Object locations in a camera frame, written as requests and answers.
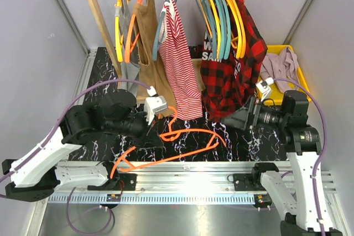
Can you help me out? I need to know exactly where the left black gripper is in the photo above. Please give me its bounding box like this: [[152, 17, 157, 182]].
[[105, 107, 164, 151]]

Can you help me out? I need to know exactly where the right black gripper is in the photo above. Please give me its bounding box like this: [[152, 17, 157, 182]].
[[221, 96, 289, 132]]

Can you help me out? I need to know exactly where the orange hanger with pink top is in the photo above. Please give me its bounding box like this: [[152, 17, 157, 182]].
[[109, 106, 226, 179]]

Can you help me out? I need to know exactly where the red white striped tank top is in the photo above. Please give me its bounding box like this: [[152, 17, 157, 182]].
[[159, 0, 203, 120]]

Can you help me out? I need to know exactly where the tan tank top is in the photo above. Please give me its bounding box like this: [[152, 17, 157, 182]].
[[132, 0, 176, 108]]

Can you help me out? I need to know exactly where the pink tank top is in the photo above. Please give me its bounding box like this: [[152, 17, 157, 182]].
[[260, 46, 299, 82]]

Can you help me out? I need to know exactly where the teal hanger with striped top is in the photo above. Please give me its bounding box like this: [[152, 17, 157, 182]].
[[152, 0, 172, 61]]

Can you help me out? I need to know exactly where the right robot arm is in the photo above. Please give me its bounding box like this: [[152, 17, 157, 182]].
[[221, 90, 342, 235]]

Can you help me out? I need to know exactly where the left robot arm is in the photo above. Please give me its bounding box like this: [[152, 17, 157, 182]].
[[2, 90, 168, 202]]

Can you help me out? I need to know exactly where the grey tank top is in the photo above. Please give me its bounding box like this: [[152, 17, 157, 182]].
[[119, 4, 140, 81]]

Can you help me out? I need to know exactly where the orange hanger with tan top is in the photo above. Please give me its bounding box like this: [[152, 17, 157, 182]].
[[124, 0, 143, 64]]

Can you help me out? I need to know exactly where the yellow hanger with grey top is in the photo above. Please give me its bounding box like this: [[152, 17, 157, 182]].
[[114, 0, 130, 63]]

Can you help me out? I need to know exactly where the red black plaid shirt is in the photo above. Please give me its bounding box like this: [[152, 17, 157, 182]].
[[200, 0, 268, 122]]

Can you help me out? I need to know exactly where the yellow plastic bin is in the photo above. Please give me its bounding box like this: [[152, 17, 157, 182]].
[[257, 45, 309, 106]]

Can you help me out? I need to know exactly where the black marble mat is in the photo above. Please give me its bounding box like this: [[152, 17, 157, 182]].
[[69, 47, 287, 162]]

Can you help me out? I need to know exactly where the bunch of empty hangers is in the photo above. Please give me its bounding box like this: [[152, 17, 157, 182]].
[[195, 0, 246, 62]]

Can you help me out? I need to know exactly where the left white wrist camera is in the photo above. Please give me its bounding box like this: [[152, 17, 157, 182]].
[[144, 86, 168, 125]]

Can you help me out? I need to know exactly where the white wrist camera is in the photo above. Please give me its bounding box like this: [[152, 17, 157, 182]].
[[256, 77, 274, 102], [144, 86, 168, 125]]

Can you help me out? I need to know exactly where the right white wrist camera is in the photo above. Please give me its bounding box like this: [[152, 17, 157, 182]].
[[256, 77, 274, 102]]

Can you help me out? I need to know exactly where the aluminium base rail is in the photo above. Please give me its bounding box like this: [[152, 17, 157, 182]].
[[35, 160, 337, 206]]

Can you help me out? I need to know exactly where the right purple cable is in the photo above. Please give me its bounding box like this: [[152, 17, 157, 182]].
[[272, 77, 329, 236]]

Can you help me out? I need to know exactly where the purple cable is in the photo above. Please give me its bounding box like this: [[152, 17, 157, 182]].
[[272, 77, 329, 236], [0, 78, 153, 183]]

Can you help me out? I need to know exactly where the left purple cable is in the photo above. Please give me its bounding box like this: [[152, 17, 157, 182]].
[[0, 78, 153, 183]]

